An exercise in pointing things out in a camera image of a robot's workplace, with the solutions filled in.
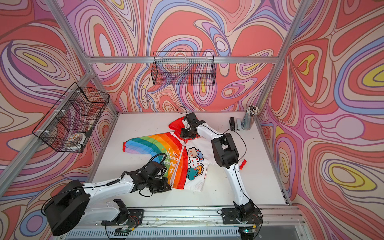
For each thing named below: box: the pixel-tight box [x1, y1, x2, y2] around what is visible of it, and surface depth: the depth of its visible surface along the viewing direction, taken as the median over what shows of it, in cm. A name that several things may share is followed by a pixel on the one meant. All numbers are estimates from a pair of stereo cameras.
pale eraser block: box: [236, 118, 242, 131], surface depth 110 cm
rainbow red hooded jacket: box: [123, 116, 220, 191], surface depth 98 cm
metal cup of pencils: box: [241, 105, 260, 131], surface depth 101 cm
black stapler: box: [229, 117, 235, 131], surface depth 110 cm
